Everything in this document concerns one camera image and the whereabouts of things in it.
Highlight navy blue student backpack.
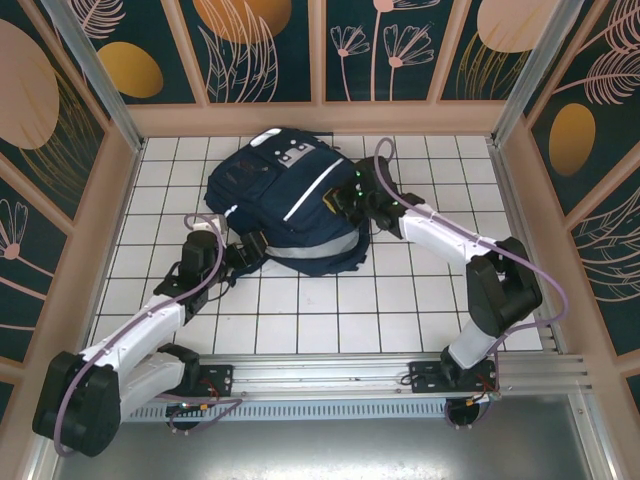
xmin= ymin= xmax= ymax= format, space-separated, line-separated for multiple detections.
xmin=203 ymin=127 xmax=372 ymax=279

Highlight grey metal sheet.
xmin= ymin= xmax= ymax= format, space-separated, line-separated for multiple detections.
xmin=49 ymin=394 xmax=604 ymax=480

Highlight aluminium table side rail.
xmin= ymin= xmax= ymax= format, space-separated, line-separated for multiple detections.
xmin=488 ymin=138 xmax=569 ymax=356
xmin=74 ymin=138 xmax=147 ymax=361

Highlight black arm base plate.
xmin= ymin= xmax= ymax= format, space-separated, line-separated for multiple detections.
xmin=143 ymin=364 xmax=236 ymax=399
xmin=408 ymin=360 xmax=501 ymax=396

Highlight aluminium front rail frame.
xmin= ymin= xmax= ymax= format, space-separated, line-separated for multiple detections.
xmin=47 ymin=352 xmax=594 ymax=404

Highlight slotted grey cable duct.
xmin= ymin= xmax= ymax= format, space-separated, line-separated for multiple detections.
xmin=67 ymin=403 xmax=451 ymax=422

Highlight aluminium corner post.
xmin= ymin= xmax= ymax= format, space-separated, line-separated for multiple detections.
xmin=489 ymin=0 xmax=599 ymax=146
xmin=42 ymin=0 xmax=146 ymax=154

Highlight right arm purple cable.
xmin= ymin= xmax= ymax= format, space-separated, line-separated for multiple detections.
xmin=374 ymin=137 xmax=571 ymax=431

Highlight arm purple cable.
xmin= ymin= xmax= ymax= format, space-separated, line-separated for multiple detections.
xmin=52 ymin=212 xmax=246 ymax=459
xmin=374 ymin=137 xmax=571 ymax=431

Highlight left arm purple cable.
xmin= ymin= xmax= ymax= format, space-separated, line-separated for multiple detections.
xmin=52 ymin=212 xmax=246 ymax=459

